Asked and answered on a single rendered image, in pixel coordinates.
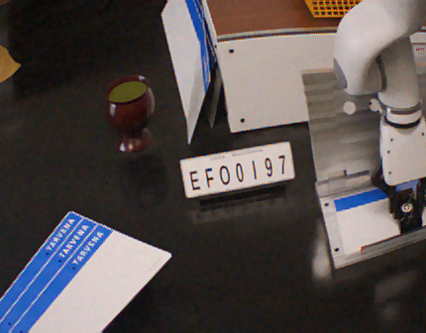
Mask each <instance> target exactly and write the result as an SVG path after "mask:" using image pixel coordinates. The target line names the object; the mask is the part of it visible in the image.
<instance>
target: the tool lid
mask: <svg viewBox="0 0 426 333"><path fill-rule="evenodd" d="M415 66H416V73H417V77H418V85H419V92H420V96H421V107H422V116H423V117H424V119H425V122H426V62H424V63H423V62H417V63H416V62H415ZM299 72H300V79H301V84H302V86H303V93H304V100H305V106H306V109H307V115H308V123H309V130H310V137H311V146H312V153H313V161H314V168H315V175H316V180H317V182H318V181H322V180H327V179H328V173H329V172H333V171H338V170H344V171H345V172H346V174H347V175H348V174H353V173H356V172H361V171H364V170H369V173H370V176H372V175H373V172H374V170H375V168H376V167H377V164H379V161H380V143H379V135H380V118H381V116H382V115H383V114H380V112H379V109H378V108H379V105H378V107H377V108H376V109H371V107H370V101H371V99H374V98H375V99H377V100H378V104H379V97H378V93H373V94H371V95H369V94H368V95H365V96H364V95H362V96H357V95H352V94H349V93H347V92H346V91H345V90H344V89H343V88H342V87H341V85H340V84H339V82H338V81H337V78H336V75H335V72H334V67H328V68H326V67H324V68H315V69H313V68H311V69H302V70H299ZM348 101H351V102H353V103H355V108H354V111H353V112H349V113H348V112H346V111H345V110H344V105H345V104H344V103H347V102H348Z"/></svg>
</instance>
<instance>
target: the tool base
mask: <svg viewBox="0 0 426 333"><path fill-rule="evenodd" d="M375 188H377V187H376V186H374V185H372V183H371V176H370V173H369V170H364V171H361V172H356V173H353V174H348V175H345V173H344V171H343V170H338V171H333V172H329V173H328V179H327V180H322V181H318V182H317V181H316V182H315V193H316V195H317V199H318V200H317V202H318V204H319V207H320V213H321V216H322V221H323V224H324V225H323V226H324V230H325V235H326V240H327V243H328V244H327V245H328V248H329V252H330V258H331V263H332V267H333V272H334V273H333V275H334V278H339V277H342V276H345V275H350V274H353V273H354V272H357V271H361V270H365V269H367V268H369V267H373V266H376V265H379V264H381V263H384V262H387V261H391V260H393V259H395V258H398V257H401V256H404V255H407V254H409V253H411V252H414V251H417V250H420V249H423V248H425V247H426V232H423V233H420V234H417V235H414V236H411V237H409V238H407V239H404V240H401V241H397V242H394V243H391V244H389V245H387V246H383V247H380V248H376V249H374V250H372V251H369V252H365V253H361V251H358V252H356V253H351V254H348V255H345V254H344V253H345V252H344V250H343V249H344V248H343V245H342V244H343V243H342V241H341V239H342V238H341V236H340V231H339V226H338V221H337V218H336V213H335V211H334V209H335V208H334V205H333V203H332V202H333V199H336V198H340V197H344V196H348V195H352V194H356V193H360V192H364V191H368V190H372V189H375ZM325 202H328V203H329V205H328V207H325V205H324V204H325ZM336 248H339V251H338V252H334V250H335V249H336Z"/></svg>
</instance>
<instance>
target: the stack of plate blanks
mask: <svg viewBox="0 0 426 333"><path fill-rule="evenodd" d="M83 218H84V217H83V216H81V215H78V214H76V213H75V212H72V211H71V212H69V213H68V214H67V215H66V217H64V219H63V220H62V221H61V223H60V224H59V225H58V226H57V227H56V229H55V230H54V231H53V233H52V234H51V235H50V237H49V238H48V239H47V240H46V242H45V243H44V244H43V245H42V246H41V248H40V249H39V250H38V251H37V252H36V254H35V256H34V257H33V258H32V260H31V261H30V262H29V264H28V265H27V266H26V267H25V269H24V270H23V271H22V272H21V273H20V275H19V276H18V278H17V279H16V280H15V281H14V282H13V284H12V285H11V286H10V287H9V289H8V290H7V291H6V293H5V294H4V295H3V297H2V298H1V300H0V321H1V320H2V318H3V317H4V316H5V314H6V313H7V312H8V311H9V310H10V308H11V307H12V306H13V304H14V303H15V302H16V300H17V299H18V298H19V297H20V295H21V294H22V293H23V292H24V291H25V290H26V289H27V287H28V285H29V284H30V283H31V281H32V280H33V279H34V278H35V277H36V275H37V274H38V273H39V272H40V270H42V269H43V266H44V265H45V264H46V263H47V261H48V260H49V259H50V258H51V257H52V255H53V254H54V253H55V252H56V250H58V248H59V246H60V244H62V242H63V241H64V240H65V239H66V238H67V236H68V235H69V234H70V233H71V232H72V230H74V228H75V227H76V226H77V223H79V222H80V220H81V219H83ZM149 285H150V284H149V282H147V284H145V286H144V287H143V288H142V289H141V291H139V292H138V293H137V294H136V295H135V297H133V298H132V300H131V301H130V302H129V303H127V304H128V305H126V306H125V307H124V308H123V310H121V312H119V314H118V315H117V316H115V318H114V319H113V320H111V322H110V323H109V324H108V325H107V326H106V327H105V329H103V331H102V332H100V333H105V332H107V330H108V329H110V327H111V326H112V325H113V324H114V323H115V322H116V321H117V320H118V319H119V318H120V317H121V316H122V315H123V313H125V311H127V309H128V308H130V306H131V305H132V304H133V303H135V301H136V300H137V299H138V298H139V297H140V295H142V294H143V292H144V291H145V290H146V289H147V288H149Z"/></svg>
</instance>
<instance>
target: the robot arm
mask: <svg viewBox="0 0 426 333"><path fill-rule="evenodd" d="M342 19H343V20H341V21H342V22H340V25H339V27H338V28H339V29H338V30H337V33H336V36H335V37H336V39H335V44H334V45H335V46H334V51H333V54H334V55H333V66H334V72H335V75H336V78H337V81H338V82H339V84H340V85H341V87H342V88H343V89H344V90H345V91H346V92H347V93H349V94H352V95H357V96H362V95H364V96H365V95H368V94H369V95H371V94H373V93H378V97H379V108H378V109H379V112H380V114H383V115H382V116H381V118H380V135H379V143H380V161H379V164H377V167H376V168H375V170H374V172H373V175H372V177H371V183H372V185H374V186H376V187H377V188H379V189H381V191H383V193H385V194H386V195H387V196H388V211H389V214H392V216H393V219H394V220H396V219H397V206H398V204H397V197H396V193H395V192H396V187H397V185H398V184H401V183H404V182H408V181H411V180H414V179H419V181H418V182H417V184H416V193H417V195H416V201H417V204H418V207H419V210H420V211H422V207H423V204H424V203H425V188H426V122H425V119H424V117H423V116H422V107H421V100H420V92H419V85H418V77H417V73H416V66H415V60H414V56H413V49H412V45H411V41H410V36H411V35H413V34H416V32H418V31H420V30H421V28H422V27H423V25H424V22H425V19H426V0H364V1H362V2H361V3H360V4H358V5H357V6H354V8H353V9H352V10H350V11H349V12H348V13H347V15H345V16H344V18H342ZM382 174H384V179H385V181H384V179H380V177H381V176H382Z"/></svg>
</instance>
